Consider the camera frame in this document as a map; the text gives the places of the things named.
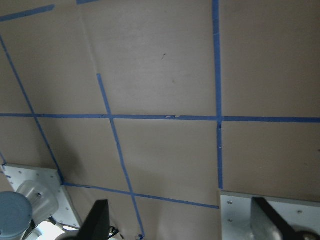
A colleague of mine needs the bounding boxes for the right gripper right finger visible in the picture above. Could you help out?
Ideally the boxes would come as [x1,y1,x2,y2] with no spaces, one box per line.
[250,197,320,240]

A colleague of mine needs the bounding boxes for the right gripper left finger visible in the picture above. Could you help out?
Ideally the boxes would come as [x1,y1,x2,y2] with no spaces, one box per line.
[77,199,110,240]

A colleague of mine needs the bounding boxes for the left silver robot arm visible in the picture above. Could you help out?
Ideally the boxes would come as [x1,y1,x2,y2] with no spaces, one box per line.
[0,180,59,240]

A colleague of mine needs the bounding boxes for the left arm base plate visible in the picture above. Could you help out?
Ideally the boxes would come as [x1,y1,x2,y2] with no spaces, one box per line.
[1,163,82,229]

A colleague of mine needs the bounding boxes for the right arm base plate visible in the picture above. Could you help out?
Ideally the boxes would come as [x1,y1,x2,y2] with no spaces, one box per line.
[220,191,320,240]

